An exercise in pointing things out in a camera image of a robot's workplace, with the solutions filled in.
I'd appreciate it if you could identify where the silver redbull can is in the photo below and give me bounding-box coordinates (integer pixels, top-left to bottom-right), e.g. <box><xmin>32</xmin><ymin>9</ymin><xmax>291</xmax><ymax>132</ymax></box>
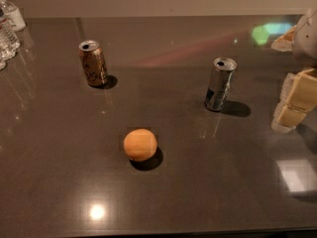
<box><xmin>205</xmin><ymin>57</ymin><xmax>237</xmax><ymax>112</ymax></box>

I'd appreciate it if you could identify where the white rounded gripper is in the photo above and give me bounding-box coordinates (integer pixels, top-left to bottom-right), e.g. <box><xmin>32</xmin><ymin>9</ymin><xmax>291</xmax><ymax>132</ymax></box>
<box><xmin>270</xmin><ymin>6</ymin><xmax>317</xmax><ymax>133</ymax></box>

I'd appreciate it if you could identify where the orange fruit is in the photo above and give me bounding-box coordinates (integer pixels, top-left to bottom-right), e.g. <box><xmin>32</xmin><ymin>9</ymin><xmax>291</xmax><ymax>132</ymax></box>
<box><xmin>124</xmin><ymin>129</ymin><xmax>158</xmax><ymax>162</ymax></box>

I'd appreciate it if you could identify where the white-label plastic bottle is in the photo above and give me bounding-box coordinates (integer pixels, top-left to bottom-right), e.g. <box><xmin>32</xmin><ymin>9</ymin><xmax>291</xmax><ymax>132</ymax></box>
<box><xmin>0</xmin><ymin>0</ymin><xmax>26</xmax><ymax>32</ymax></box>

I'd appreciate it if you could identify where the clear plastic water bottle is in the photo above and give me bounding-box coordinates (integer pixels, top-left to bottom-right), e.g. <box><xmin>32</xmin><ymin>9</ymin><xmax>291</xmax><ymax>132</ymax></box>
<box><xmin>0</xmin><ymin>9</ymin><xmax>21</xmax><ymax>60</ymax></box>

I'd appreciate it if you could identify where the gold brown soda can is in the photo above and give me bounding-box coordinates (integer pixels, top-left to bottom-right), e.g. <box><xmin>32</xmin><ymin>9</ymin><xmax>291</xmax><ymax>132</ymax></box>
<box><xmin>79</xmin><ymin>40</ymin><xmax>108</xmax><ymax>87</ymax></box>

